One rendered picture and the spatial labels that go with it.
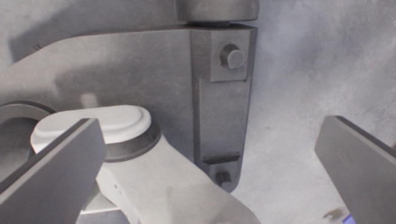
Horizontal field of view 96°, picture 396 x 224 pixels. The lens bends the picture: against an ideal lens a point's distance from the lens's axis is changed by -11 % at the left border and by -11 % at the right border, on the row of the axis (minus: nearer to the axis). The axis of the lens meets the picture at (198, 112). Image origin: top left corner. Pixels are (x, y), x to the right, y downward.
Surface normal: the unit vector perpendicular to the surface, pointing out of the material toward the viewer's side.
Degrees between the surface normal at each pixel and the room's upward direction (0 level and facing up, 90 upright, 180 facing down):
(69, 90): 0
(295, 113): 0
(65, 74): 0
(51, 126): 90
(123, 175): 90
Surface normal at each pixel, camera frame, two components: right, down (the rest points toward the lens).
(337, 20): 0.19, 0.47
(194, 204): -0.10, -0.99
